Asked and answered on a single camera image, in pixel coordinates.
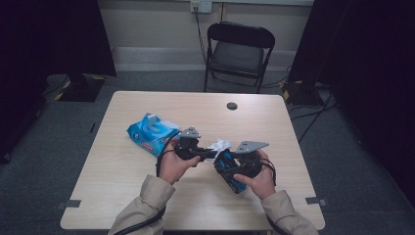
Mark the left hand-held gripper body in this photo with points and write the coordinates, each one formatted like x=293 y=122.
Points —
x=189 y=148

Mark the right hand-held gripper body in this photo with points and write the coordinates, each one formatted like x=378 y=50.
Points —
x=249 y=163

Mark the white wet wipe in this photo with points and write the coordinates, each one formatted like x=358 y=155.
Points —
x=220 y=145

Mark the blue toy car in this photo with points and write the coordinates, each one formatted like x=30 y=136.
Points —
x=228 y=173

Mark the blue wet wipes pack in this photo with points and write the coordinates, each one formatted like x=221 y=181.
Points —
x=150 y=133

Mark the person's left hand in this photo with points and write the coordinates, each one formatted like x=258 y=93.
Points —
x=173 y=166

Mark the person's right hand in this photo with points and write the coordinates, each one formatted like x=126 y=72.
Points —
x=264 y=184

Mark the grey tape piece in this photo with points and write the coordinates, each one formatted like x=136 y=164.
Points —
x=70 y=204
x=314 y=201

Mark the black box with yellow tape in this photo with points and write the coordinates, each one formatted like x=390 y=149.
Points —
x=300 y=93

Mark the small black floor object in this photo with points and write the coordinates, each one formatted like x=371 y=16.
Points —
x=93 y=128

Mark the black folding chair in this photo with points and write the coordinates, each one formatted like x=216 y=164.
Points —
x=239 y=57

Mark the black stand base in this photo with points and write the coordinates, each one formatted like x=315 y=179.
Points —
x=81 y=88

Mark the dark curtain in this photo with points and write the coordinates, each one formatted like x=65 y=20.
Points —
x=368 y=65
x=49 y=39

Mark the white wall socket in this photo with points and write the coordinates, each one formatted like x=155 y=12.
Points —
x=202 y=6

